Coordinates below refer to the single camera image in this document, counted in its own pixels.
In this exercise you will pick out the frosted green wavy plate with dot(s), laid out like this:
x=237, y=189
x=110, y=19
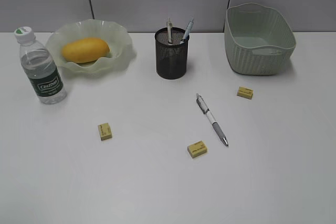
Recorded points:
x=116, y=36

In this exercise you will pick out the yellow mango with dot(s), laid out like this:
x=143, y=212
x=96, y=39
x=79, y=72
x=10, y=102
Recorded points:
x=85, y=50

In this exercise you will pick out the green beige ballpoint pen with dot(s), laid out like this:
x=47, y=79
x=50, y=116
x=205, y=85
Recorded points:
x=169, y=31

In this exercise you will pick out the white grey ballpoint pen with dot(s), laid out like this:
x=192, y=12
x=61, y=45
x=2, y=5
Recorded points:
x=206, y=111

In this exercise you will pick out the clear plastic water bottle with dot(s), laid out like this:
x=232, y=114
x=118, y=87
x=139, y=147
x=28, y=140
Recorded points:
x=39, y=67

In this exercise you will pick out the green woven plastic basket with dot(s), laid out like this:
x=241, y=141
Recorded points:
x=258, y=40

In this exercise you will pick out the yellow eraser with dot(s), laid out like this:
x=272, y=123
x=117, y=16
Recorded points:
x=197, y=149
x=245, y=93
x=105, y=131

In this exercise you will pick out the black mesh pen holder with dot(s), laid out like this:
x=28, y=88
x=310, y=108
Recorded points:
x=171, y=60

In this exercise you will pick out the blue grey ballpoint pen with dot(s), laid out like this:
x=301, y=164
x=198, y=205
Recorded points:
x=187, y=31

